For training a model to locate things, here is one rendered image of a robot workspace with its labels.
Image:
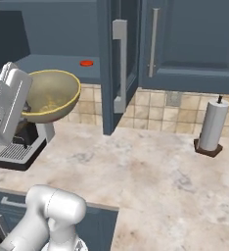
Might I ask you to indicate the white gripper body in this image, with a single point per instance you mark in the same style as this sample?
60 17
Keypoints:
15 104

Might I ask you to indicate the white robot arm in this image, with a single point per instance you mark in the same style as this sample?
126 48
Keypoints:
51 209

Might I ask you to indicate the olive bowl with yellow rim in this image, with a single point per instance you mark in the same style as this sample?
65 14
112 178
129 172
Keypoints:
51 94

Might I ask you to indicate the blue cabinet door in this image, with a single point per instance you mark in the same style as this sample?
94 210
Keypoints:
198 39
106 65
7 39

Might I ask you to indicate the blue base cabinet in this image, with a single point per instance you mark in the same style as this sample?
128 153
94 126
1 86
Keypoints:
98 228

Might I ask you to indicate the black and silver coffee machine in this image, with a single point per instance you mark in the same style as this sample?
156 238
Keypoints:
15 153

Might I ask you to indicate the small red round object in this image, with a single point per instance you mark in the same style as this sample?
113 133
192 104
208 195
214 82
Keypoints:
86 63

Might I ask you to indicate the white paper towel roll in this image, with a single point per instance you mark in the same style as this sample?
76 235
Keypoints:
212 125

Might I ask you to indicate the dark brown towel holder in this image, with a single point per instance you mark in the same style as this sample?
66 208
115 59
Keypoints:
211 153

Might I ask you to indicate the blue open wall cabinet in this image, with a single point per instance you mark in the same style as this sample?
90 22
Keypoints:
61 29

